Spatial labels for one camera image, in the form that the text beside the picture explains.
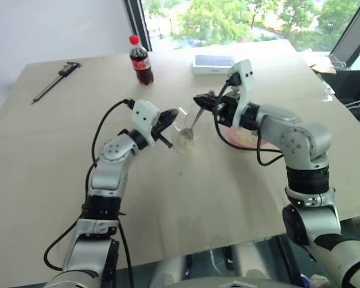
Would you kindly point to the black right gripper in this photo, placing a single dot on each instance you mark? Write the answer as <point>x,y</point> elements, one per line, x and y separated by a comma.
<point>228,109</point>

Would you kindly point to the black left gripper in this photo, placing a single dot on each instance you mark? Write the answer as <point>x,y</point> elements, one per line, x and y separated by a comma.
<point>157,127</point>

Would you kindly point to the metal spoon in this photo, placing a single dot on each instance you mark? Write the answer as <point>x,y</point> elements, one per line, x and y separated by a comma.
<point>186,134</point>

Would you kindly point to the clear glass mug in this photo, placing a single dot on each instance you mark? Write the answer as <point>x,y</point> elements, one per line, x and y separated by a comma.
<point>187,147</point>

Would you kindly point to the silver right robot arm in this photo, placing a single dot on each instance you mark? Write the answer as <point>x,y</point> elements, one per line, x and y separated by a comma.
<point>300,141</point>

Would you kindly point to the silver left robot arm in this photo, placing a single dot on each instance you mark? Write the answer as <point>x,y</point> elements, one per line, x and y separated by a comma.
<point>108,180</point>

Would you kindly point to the oatmeal flakes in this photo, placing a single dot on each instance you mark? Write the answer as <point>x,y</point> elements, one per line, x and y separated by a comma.
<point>246,136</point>

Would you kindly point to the white box with blue lid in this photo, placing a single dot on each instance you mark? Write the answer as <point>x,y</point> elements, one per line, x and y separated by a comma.
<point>211,63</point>

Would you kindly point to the pink plate with food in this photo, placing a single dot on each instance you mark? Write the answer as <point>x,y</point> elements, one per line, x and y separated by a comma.
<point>237,139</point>

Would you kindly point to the cola bottle with red cap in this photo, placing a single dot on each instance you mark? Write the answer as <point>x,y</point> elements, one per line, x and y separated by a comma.
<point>141,64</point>

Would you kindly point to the brown cardboard box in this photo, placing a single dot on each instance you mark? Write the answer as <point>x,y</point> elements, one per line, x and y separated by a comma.
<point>321,64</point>

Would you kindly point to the black digital caliper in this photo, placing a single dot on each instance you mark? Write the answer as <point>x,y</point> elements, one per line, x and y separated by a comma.
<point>55,80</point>

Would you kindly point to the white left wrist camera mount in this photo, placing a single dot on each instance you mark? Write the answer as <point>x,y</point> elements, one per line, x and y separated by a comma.
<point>142,115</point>

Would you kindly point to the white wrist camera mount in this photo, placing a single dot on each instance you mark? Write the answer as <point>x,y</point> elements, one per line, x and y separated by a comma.
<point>142,115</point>
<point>245,78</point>

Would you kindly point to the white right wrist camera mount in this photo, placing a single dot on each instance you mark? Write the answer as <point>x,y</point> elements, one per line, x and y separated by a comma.
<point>245,78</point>

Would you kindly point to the black window frame post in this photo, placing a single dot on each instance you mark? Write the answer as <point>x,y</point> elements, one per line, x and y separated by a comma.
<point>139,24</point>

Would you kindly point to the black slanted window frame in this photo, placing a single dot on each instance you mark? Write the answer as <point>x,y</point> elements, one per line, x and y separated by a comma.
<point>349,33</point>

